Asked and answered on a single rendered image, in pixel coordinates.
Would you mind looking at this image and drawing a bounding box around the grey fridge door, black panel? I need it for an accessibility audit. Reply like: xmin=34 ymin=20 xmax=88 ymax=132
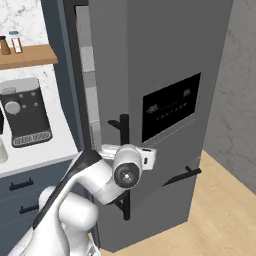
xmin=127 ymin=0 xmax=234 ymax=148

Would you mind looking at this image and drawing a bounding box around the wooden wall shelf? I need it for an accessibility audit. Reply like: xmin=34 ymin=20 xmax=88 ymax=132
xmin=0 ymin=44 xmax=59 ymax=71

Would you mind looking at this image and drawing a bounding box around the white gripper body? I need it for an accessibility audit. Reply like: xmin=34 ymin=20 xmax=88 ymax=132
xmin=100 ymin=143 xmax=158 ymax=172

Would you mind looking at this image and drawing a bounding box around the black drawer handle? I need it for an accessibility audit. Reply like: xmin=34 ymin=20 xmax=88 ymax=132
xmin=18 ymin=203 xmax=41 ymax=215
xmin=8 ymin=177 xmax=35 ymax=192

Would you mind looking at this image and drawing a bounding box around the dark blue drawer front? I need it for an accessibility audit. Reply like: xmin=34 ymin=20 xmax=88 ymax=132
xmin=0 ymin=194 xmax=46 ymax=249
xmin=0 ymin=156 xmax=81 ymax=205

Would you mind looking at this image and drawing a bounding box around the grey fridge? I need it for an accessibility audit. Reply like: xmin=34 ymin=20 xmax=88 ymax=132
xmin=63 ymin=0 xmax=234 ymax=254

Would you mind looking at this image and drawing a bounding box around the long black fridge handle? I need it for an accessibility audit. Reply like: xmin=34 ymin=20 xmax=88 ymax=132
xmin=107 ymin=113 xmax=132 ymax=222

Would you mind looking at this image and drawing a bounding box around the dark blue tall cabinet panel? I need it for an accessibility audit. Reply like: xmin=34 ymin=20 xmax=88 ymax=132
xmin=41 ymin=0 xmax=94 ymax=152

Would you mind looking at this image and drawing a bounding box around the black and silver coffee machine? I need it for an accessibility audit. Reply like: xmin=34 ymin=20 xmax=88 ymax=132
xmin=0 ymin=77 xmax=54 ymax=149

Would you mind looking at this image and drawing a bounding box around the brown bottle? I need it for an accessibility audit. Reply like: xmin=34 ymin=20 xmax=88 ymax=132
xmin=0 ymin=35 xmax=12 ymax=56

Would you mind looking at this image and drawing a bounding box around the short black fridge handle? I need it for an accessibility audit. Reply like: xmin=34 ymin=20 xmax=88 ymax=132
xmin=161 ymin=165 xmax=203 ymax=188

